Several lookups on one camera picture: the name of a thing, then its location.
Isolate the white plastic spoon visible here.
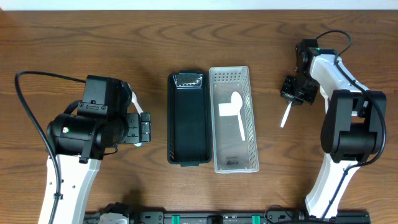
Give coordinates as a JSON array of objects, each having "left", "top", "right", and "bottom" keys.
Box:
[
  {"left": 280, "top": 101, "right": 293, "bottom": 128},
  {"left": 231, "top": 91, "right": 246, "bottom": 141}
]

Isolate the black plastic basket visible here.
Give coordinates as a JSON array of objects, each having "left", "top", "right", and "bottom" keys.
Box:
[{"left": 167, "top": 70, "right": 213, "bottom": 167}]

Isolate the clear plastic basket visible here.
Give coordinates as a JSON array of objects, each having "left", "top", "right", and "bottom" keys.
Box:
[{"left": 209, "top": 66, "right": 259, "bottom": 174}]

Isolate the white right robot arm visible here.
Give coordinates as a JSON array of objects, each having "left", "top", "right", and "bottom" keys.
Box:
[{"left": 280, "top": 39, "right": 386, "bottom": 220}]

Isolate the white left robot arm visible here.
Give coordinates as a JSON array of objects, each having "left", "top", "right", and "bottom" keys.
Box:
[{"left": 39, "top": 75, "right": 151, "bottom": 223}]

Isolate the white plastic fork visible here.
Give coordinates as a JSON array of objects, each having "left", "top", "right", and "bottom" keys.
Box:
[{"left": 131, "top": 91, "right": 151, "bottom": 127}]

